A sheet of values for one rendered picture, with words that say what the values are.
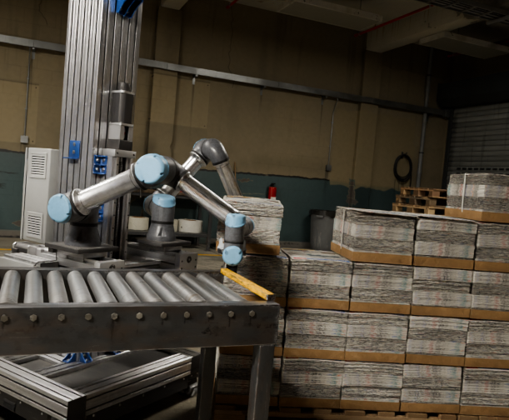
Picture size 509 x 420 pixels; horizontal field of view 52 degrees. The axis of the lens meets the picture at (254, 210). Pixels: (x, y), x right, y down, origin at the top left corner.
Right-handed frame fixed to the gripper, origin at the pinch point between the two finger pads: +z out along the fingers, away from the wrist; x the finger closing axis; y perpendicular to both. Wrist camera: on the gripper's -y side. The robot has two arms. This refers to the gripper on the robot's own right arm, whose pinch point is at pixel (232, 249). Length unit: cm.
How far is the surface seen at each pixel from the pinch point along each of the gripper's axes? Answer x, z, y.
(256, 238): -10.5, 4.5, 5.3
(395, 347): -80, 8, -40
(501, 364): -133, 10, -45
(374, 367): -71, 7, -50
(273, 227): -17.8, 3.9, 10.8
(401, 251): -78, 8, 5
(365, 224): -60, 7, 16
